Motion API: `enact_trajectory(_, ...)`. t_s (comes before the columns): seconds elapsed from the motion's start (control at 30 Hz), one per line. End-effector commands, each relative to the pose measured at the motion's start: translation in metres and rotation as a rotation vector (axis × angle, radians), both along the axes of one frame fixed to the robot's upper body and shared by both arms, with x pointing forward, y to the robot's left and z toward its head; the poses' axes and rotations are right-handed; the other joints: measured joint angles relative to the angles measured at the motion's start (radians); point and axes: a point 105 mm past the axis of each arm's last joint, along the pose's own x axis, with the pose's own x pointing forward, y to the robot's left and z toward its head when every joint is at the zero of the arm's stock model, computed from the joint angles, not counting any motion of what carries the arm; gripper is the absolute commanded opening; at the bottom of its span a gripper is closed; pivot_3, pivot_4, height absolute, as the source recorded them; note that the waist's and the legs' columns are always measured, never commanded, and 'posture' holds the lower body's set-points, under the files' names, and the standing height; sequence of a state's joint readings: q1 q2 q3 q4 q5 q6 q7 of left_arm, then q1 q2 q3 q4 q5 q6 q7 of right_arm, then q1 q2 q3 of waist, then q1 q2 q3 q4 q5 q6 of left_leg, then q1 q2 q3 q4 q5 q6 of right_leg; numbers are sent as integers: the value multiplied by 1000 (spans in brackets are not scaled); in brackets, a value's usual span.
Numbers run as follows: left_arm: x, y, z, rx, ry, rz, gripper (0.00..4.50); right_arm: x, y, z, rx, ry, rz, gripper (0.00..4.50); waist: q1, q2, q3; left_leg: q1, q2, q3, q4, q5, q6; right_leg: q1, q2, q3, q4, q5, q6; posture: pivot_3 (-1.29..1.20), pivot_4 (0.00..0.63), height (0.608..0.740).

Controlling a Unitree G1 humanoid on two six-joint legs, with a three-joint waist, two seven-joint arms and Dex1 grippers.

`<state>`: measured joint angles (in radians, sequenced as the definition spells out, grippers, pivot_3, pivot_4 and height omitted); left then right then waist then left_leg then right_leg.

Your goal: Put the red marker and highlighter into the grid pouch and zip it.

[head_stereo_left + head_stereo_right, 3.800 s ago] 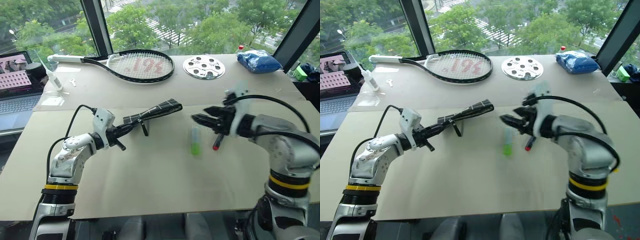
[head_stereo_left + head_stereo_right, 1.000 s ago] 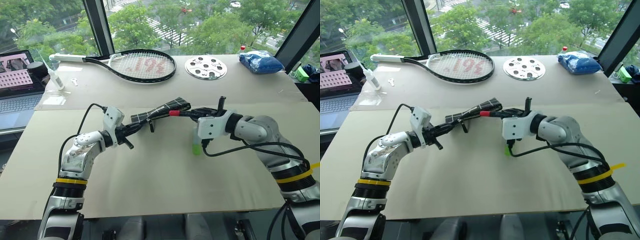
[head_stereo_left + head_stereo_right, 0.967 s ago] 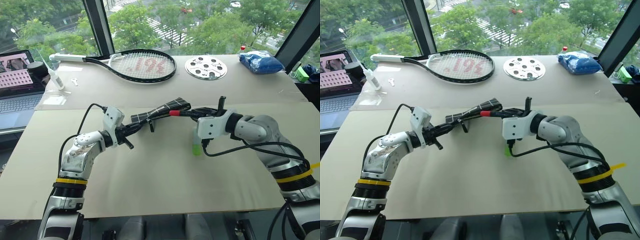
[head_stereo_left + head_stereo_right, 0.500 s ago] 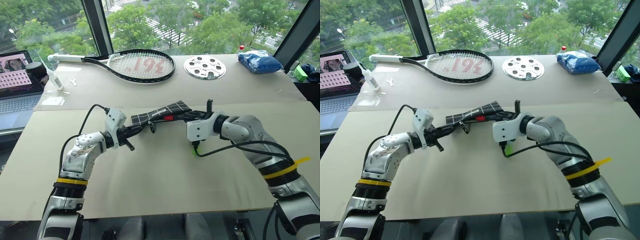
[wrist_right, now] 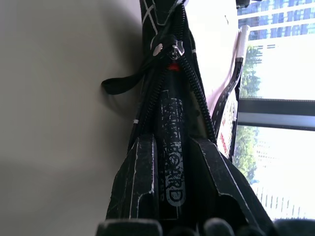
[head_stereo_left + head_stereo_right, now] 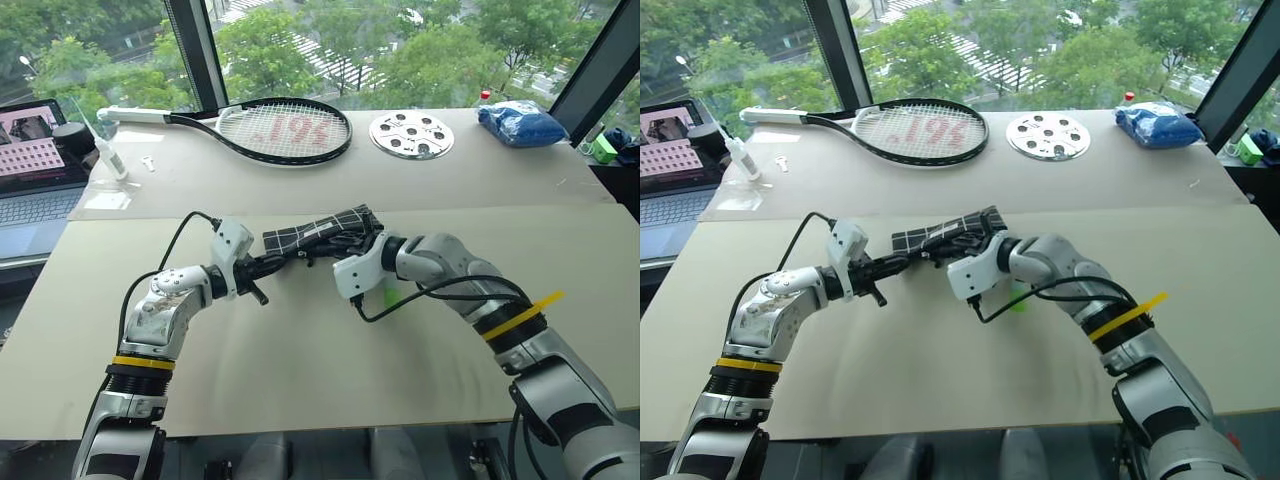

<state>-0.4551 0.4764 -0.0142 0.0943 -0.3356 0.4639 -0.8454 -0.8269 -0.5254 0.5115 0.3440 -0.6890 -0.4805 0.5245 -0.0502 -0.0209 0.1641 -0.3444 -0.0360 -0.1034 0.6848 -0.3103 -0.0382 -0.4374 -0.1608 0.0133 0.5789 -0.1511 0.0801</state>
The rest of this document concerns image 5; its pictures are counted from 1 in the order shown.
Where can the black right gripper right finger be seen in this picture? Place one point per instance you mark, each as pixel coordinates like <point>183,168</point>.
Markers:
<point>221,172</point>

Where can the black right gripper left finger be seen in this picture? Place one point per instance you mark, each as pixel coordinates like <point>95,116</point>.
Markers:
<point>141,169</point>

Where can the black whiteboard marker red cap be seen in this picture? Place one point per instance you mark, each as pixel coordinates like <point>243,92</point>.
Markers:
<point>173,147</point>

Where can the black grid pouch with zipper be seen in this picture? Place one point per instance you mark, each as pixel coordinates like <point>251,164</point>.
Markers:
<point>169,32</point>

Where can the dark window frame bar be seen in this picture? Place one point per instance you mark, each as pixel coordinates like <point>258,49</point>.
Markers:
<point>275,113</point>

